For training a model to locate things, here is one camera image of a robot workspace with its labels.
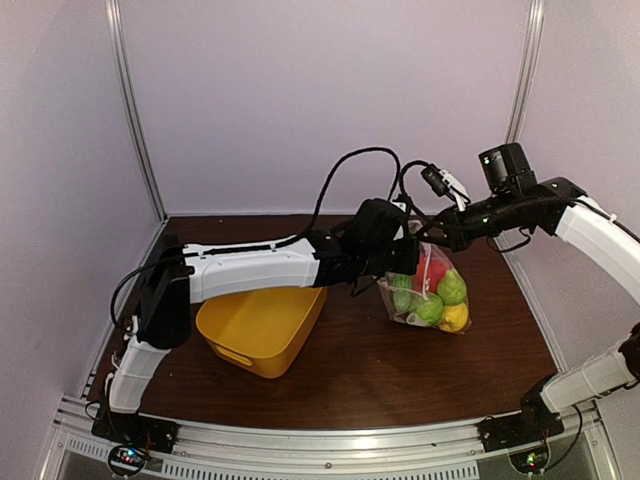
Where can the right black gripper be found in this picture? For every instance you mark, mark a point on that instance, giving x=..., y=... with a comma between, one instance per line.
x=457, y=236

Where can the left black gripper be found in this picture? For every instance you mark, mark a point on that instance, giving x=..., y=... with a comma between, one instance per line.
x=409, y=265

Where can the green toy cabbage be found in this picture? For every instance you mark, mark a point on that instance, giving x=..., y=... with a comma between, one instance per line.
x=452, y=288

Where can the clear dotted zip bag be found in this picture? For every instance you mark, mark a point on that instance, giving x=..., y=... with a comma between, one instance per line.
x=409, y=317

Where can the green toy pear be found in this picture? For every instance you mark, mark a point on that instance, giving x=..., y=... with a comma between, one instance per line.
x=430, y=310

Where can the yellow toy apple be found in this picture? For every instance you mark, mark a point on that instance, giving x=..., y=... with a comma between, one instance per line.
x=455, y=318

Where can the yellow plastic basket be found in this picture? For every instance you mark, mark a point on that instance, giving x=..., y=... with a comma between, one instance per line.
x=261, y=331

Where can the green toy cucumber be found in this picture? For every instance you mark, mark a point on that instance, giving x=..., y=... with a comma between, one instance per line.
x=402, y=293

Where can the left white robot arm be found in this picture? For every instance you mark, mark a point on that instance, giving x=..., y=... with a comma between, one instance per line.
x=372, y=243

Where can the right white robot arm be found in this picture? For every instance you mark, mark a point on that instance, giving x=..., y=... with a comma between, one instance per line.
x=568, y=281

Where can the right circuit board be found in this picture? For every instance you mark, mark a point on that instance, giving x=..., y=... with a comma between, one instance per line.
x=530, y=461

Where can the circuit board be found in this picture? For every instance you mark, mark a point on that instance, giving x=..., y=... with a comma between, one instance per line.
x=125, y=461
x=530, y=461

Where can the left circuit board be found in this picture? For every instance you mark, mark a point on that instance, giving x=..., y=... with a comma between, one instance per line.
x=125, y=461

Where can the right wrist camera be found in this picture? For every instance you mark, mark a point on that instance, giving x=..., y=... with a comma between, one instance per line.
x=444, y=184

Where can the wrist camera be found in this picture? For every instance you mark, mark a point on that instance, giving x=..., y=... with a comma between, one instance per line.
x=444, y=184
x=401, y=207

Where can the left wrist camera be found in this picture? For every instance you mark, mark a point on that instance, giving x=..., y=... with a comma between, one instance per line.
x=401, y=207

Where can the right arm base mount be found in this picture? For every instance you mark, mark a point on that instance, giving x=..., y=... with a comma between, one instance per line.
x=533, y=423

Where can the front aluminium rail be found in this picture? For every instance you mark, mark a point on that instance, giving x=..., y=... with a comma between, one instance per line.
x=450, y=450

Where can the right aluminium frame post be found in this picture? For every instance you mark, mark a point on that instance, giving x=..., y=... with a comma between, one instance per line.
x=527, y=71

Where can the aluminium frame post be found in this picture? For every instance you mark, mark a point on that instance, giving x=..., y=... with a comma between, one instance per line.
x=132, y=114
x=527, y=71

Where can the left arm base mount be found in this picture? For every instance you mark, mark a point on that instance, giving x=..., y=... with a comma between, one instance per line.
x=148, y=434

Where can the left aluminium frame post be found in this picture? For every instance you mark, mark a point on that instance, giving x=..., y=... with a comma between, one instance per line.
x=132, y=114

